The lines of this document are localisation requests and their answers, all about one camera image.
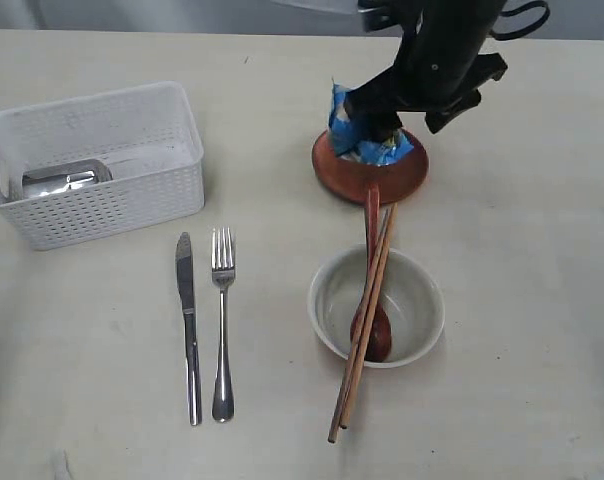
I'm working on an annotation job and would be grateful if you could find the white bowl with black pattern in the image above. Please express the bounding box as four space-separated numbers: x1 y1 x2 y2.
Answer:
307 244 445 369

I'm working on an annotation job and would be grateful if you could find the silver metal fork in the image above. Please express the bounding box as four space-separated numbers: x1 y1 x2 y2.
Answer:
211 227 236 423

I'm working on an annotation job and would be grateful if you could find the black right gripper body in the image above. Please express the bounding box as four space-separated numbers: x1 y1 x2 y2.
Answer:
392 19 508 134

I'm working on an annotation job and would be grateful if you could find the white perforated plastic basket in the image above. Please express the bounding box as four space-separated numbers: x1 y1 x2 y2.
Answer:
0 81 205 250

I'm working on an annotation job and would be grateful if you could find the blue chips bag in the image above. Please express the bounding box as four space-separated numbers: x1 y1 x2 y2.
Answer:
328 83 414 167

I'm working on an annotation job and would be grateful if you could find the silver table knife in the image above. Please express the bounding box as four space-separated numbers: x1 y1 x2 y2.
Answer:
175 232 202 426

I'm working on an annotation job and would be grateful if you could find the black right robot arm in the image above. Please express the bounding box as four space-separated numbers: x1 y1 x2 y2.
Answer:
344 0 550 142

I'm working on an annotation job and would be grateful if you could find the brown wooden chopstick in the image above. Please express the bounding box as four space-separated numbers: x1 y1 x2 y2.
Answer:
328 207 389 443
338 203 397 429

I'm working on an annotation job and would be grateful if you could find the silver metal cup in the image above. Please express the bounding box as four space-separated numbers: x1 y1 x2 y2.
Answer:
19 159 113 199

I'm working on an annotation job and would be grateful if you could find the brown round plate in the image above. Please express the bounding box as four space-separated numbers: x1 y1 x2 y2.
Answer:
311 131 429 205

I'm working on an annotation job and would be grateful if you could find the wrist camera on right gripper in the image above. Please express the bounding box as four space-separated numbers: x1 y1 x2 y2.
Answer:
357 0 424 32

